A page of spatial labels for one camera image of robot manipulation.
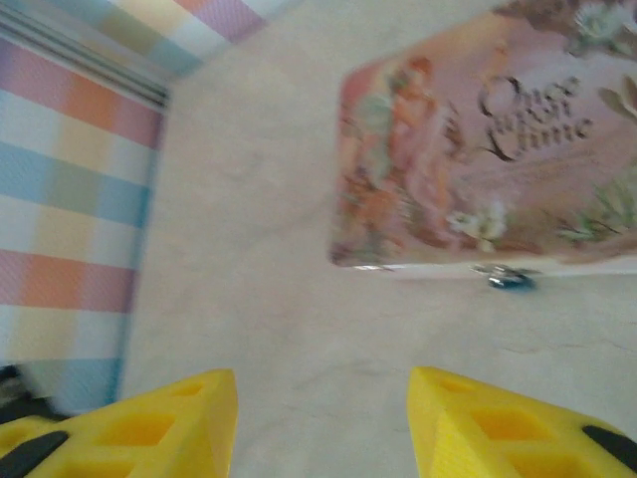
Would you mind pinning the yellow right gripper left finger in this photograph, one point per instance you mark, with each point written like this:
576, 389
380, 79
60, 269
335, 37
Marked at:
164, 438

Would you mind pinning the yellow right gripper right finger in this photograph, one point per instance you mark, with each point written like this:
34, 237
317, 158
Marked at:
473, 438

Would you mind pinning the small blue padlock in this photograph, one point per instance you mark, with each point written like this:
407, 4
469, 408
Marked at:
512, 280

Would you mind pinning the pink picture tin box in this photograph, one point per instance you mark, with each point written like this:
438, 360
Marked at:
473, 149

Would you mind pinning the aluminium frame post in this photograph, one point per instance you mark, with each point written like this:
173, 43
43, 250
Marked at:
84, 57

